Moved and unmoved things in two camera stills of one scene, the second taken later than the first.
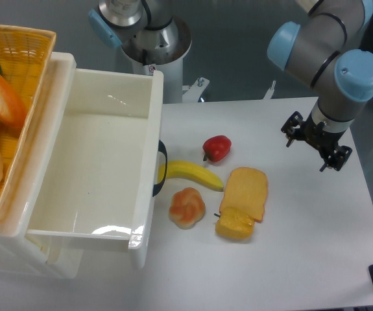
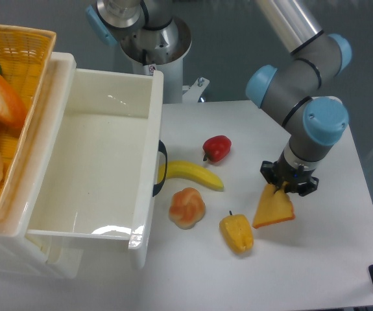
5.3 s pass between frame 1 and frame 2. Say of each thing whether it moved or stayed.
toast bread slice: moved
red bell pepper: stayed
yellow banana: stayed
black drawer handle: stayed
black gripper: moved
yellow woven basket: stayed
